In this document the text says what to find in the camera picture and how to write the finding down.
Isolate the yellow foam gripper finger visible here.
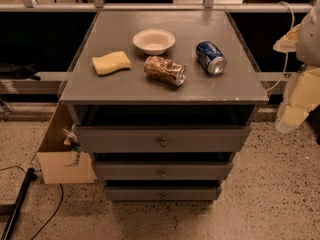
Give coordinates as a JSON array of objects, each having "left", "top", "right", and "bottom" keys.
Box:
[
  {"left": 273, "top": 24, "right": 301, "bottom": 53},
  {"left": 275, "top": 65, "right": 320, "bottom": 133}
]

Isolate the grey top drawer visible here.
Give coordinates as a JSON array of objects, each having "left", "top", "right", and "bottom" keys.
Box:
[{"left": 75, "top": 126, "right": 251, "bottom": 153}]

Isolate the grey drawer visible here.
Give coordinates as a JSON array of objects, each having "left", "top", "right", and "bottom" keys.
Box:
[
  {"left": 106, "top": 186, "right": 221, "bottom": 201},
  {"left": 75, "top": 126, "right": 251, "bottom": 153},
  {"left": 94, "top": 161, "right": 233, "bottom": 180}
]

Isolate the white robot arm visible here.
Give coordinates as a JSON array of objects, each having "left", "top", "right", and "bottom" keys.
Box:
[{"left": 273, "top": 2, "right": 320, "bottom": 133}]

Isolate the grey drawer cabinet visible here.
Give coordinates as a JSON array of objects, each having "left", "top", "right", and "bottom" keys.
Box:
[{"left": 60, "top": 10, "right": 268, "bottom": 188}]

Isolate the grey middle drawer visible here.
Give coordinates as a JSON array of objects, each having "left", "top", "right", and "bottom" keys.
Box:
[{"left": 94, "top": 161, "right": 233, "bottom": 180}]

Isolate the grey bottom drawer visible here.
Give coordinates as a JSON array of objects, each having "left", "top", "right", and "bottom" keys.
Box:
[{"left": 106, "top": 186, "right": 221, "bottom": 201}]

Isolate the blue soda can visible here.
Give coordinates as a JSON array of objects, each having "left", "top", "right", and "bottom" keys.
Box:
[{"left": 196, "top": 41, "right": 227, "bottom": 75}]

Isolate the crushed brown can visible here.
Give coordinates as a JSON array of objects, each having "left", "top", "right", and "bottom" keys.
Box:
[{"left": 144, "top": 56, "right": 186, "bottom": 87}]

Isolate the white paper bowl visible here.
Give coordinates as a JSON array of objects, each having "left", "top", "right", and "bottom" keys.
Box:
[{"left": 133, "top": 29, "right": 176, "bottom": 55}]

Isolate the yellow sponge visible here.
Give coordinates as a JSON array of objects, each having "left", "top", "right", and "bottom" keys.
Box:
[{"left": 92, "top": 51, "right": 131, "bottom": 76}]

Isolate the crumpled trash in box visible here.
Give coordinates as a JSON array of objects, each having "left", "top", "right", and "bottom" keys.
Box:
[{"left": 63, "top": 125, "right": 81, "bottom": 152}]

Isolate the cardboard box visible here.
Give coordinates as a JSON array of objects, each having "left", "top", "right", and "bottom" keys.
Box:
[{"left": 37, "top": 104, "right": 96, "bottom": 184}]

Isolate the black bar on floor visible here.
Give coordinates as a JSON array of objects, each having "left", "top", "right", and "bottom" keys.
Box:
[{"left": 0, "top": 168, "right": 36, "bottom": 240}]

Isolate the white hanging cable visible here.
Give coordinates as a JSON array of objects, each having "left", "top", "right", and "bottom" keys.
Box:
[{"left": 265, "top": 0, "right": 296, "bottom": 94}]

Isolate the metal railing frame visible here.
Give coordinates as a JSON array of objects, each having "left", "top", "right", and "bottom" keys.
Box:
[{"left": 0, "top": 0, "right": 313, "bottom": 12}]

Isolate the black floor cable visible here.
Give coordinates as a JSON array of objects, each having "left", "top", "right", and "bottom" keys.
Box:
[{"left": 0, "top": 165, "right": 65, "bottom": 240}]

